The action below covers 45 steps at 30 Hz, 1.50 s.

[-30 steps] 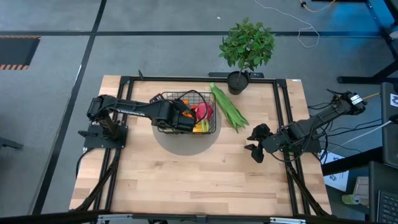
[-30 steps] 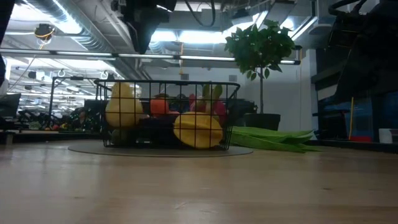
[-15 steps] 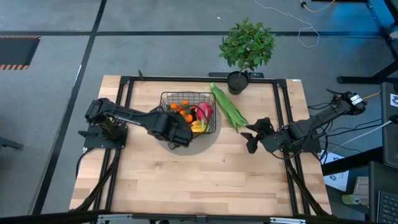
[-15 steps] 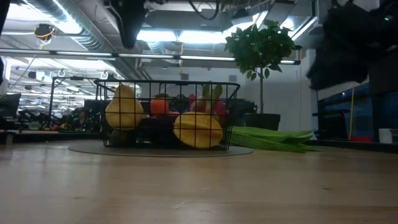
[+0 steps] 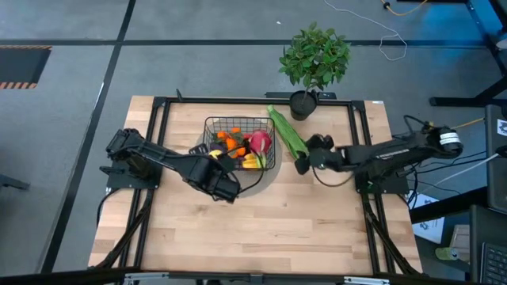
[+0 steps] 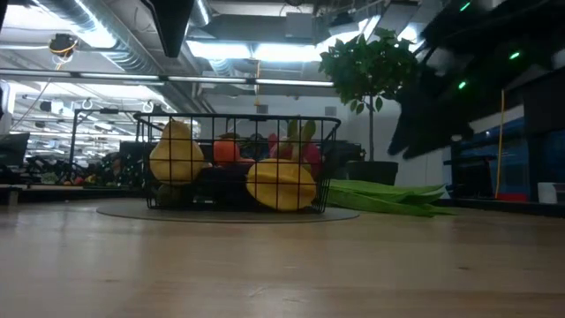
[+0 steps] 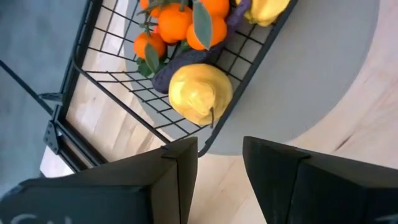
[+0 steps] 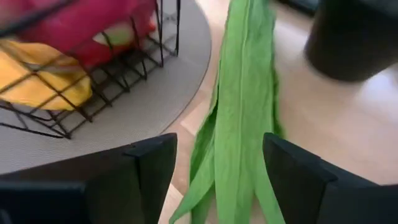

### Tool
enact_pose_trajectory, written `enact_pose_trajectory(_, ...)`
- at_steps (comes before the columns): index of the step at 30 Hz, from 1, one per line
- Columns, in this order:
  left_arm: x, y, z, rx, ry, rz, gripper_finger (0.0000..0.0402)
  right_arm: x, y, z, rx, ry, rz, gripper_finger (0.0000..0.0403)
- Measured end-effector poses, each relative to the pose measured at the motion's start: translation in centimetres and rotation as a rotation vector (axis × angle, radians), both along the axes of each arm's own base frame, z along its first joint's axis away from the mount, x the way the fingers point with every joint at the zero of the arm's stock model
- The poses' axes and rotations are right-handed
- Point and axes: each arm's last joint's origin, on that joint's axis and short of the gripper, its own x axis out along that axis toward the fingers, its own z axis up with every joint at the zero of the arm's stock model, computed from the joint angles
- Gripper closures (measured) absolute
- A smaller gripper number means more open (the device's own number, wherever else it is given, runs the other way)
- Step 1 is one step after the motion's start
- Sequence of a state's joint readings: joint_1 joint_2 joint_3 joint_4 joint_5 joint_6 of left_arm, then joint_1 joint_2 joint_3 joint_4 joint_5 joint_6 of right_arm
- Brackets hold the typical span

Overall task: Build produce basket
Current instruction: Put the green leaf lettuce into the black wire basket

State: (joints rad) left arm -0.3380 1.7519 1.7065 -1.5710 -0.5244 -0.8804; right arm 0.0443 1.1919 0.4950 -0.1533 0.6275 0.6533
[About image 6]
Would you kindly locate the green corn husk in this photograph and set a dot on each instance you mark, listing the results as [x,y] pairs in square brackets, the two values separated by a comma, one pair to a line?
[384,196]

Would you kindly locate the yellow pear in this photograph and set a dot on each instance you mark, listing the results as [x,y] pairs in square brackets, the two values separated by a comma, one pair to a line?
[176,154]

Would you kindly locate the black monitor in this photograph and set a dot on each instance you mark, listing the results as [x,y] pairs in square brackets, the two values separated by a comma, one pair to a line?
[13,150]

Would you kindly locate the potted green plant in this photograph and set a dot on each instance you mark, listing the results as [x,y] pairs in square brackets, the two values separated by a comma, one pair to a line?
[368,66]

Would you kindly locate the black metal stand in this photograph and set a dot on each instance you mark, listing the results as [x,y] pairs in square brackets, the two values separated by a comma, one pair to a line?
[74,146]

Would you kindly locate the yellow star fruit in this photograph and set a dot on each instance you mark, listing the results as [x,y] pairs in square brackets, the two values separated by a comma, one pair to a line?
[282,185]

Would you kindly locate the pink dragon fruit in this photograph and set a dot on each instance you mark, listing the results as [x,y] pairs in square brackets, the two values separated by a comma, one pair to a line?
[311,154]

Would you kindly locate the dark green cucumber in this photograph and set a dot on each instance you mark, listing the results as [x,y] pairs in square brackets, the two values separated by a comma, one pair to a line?
[167,195]

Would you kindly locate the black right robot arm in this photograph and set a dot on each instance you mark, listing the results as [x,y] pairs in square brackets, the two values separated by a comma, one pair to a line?
[529,35]

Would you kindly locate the black aluminium table frame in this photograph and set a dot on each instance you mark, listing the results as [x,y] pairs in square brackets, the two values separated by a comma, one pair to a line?
[110,76]

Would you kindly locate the white cup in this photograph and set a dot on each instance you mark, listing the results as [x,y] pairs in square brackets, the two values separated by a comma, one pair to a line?
[547,193]

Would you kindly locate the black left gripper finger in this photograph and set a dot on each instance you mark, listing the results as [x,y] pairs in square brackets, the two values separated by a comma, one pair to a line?
[170,26]

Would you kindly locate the orange tangerine cluster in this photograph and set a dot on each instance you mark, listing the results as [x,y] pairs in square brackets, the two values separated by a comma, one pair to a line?
[226,152]

